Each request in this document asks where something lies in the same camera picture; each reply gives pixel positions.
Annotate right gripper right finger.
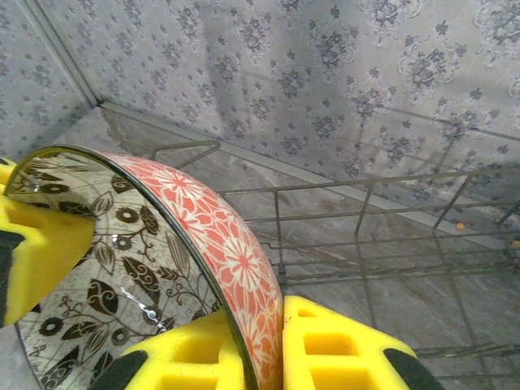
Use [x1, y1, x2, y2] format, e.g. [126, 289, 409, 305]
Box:
[282, 294, 446, 390]

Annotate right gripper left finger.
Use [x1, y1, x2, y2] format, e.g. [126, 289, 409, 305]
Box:
[91, 310, 247, 390]

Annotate brown leaf coral bowl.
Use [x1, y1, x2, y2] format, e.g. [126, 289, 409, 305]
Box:
[3, 145, 285, 390]

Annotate grey wire dish rack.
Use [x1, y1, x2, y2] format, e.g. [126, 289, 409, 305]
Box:
[149, 139, 520, 390]

